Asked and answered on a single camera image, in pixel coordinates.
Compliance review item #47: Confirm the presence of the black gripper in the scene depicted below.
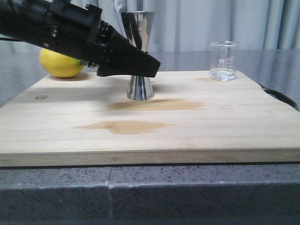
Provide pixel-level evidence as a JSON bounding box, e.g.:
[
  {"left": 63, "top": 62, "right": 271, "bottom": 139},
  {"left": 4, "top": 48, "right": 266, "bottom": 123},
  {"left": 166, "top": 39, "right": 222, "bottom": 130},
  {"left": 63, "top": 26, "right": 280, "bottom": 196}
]
[{"left": 35, "top": 0, "right": 160, "bottom": 78}]

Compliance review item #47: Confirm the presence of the steel double jigger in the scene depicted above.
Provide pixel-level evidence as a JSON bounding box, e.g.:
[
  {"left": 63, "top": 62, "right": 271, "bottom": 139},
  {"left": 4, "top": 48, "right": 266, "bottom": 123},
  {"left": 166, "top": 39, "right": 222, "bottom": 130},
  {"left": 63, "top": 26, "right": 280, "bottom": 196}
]
[{"left": 120, "top": 11, "right": 155, "bottom": 101}]

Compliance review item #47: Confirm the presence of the clear glass measuring beaker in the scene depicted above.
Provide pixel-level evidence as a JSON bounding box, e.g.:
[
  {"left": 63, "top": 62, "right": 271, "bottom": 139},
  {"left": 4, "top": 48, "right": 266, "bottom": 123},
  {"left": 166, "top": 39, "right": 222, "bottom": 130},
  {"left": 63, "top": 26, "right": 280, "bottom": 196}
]
[{"left": 210, "top": 41, "right": 240, "bottom": 81}]

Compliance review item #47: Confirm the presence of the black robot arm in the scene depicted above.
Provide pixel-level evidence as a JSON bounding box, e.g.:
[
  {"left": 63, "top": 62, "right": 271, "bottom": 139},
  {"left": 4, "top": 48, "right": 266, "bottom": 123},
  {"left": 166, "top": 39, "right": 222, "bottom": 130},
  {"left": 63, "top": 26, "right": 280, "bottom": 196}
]
[{"left": 0, "top": 0, "right": 160, "bottom": 78}]

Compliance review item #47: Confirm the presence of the grey curtain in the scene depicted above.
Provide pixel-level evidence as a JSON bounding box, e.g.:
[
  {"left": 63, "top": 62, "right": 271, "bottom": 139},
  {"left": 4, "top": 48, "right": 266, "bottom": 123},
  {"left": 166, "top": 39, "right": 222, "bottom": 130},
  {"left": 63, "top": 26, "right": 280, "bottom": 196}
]
[{"left": 0, "top": 0, "right": 300, "bottom": 54}]

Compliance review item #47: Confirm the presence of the yellow lemon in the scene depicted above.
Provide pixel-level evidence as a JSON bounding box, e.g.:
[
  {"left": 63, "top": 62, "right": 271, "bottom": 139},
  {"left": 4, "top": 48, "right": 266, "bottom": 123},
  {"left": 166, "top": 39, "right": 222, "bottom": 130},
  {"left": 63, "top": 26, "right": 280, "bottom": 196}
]
[{"left": 39, "top": 49, "right": 84, "bottom": 78}]

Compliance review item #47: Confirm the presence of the light wooden cutting board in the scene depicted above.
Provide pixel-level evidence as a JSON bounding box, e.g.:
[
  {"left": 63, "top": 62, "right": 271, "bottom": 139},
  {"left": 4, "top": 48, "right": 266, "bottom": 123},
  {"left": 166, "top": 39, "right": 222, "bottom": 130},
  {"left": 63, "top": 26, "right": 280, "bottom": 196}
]
[{"left": 0, "top": 71, "right": 300, "bottom": 166}]

